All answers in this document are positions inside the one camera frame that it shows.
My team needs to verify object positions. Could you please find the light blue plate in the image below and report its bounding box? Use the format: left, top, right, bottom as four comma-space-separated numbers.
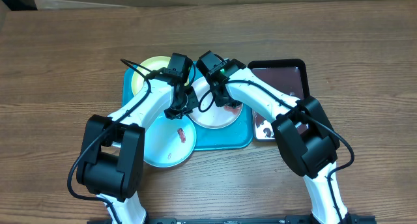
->
144, 114, 197, 168

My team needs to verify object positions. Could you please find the yellow plate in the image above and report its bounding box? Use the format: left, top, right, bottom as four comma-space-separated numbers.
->
130, 56, 171, 96

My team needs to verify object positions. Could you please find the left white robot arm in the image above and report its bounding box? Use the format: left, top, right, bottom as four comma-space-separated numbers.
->
67, 53, 197, 223

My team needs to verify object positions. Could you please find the white plate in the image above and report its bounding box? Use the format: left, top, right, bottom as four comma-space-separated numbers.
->
189, 77, 242, 129

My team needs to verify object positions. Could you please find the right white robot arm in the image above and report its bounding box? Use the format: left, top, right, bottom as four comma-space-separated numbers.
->
196, 51, 350, 223

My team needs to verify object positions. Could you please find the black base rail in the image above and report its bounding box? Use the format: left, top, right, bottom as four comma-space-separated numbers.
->
87, 214, 377, 224

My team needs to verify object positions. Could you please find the green sponge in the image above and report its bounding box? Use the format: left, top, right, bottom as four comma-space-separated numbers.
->
223, 104, 242, 115

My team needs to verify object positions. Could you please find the teal plastic tray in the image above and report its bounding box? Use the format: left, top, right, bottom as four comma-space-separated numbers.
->
122, 56, 253, 150

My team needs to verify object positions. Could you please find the black tray with dirty water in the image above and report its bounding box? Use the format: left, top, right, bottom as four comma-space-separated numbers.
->
248, 59, 310, 141

